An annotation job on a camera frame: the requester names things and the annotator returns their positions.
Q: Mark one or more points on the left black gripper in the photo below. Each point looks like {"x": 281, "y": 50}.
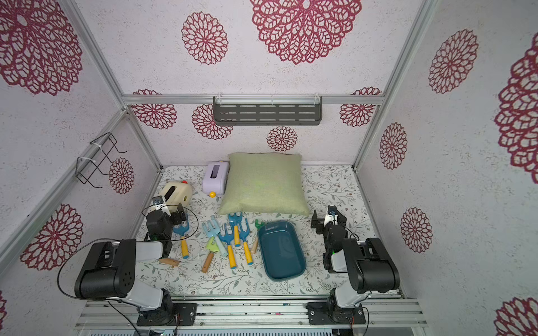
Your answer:
{"x": 177, "y": 219}

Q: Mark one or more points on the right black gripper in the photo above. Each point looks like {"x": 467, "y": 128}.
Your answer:
{"x": 321, "y": 220}

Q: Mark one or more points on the blue rake yellow handle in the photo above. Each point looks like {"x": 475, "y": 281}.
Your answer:
{"x": 235, "y": 219}
{"x": 227, "y": 237}
{"x": 183, "y": 239}

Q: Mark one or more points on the teal plastic storage box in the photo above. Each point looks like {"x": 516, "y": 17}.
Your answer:
{"x": 281, "y": 252}

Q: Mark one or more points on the green rake wooden handle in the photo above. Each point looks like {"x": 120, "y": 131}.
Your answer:
{"x": 258, "y": 225}

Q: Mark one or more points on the blue fork yellow handle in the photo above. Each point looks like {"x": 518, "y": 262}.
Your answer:
{"x": 244, "y": 231}

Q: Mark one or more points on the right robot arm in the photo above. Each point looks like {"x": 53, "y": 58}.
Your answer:
{"x": 367, "y": 263}

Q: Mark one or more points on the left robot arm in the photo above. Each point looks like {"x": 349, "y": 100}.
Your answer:
{"x": 109, "y": 270}

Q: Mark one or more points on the purple toy toaster box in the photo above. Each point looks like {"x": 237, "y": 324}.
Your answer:
{"x": 215, "y": 179}

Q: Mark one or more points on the green square pillow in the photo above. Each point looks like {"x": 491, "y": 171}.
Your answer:
{"x": 267, "y": 183}

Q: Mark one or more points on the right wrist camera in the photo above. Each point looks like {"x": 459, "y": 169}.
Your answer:
{"x": 331, "y": 214}

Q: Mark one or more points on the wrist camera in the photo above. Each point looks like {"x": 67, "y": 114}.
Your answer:
{"x": 158, "y": 200}
{"x": 331, "y": 214}

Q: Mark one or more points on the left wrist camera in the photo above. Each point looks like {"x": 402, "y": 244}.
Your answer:
{"x": 158, "y": 200}

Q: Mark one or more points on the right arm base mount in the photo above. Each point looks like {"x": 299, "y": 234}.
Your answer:
{"x": 324, "y": 313}

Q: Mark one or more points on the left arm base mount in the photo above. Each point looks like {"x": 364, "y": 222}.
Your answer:
{"x": 178, "y": 314}

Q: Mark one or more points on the black wire wall rack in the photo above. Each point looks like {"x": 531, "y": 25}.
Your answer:
{"x": 89, "y": 166}

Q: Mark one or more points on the grey wall shelf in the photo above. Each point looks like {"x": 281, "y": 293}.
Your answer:
{"x": 267, "y": 112}

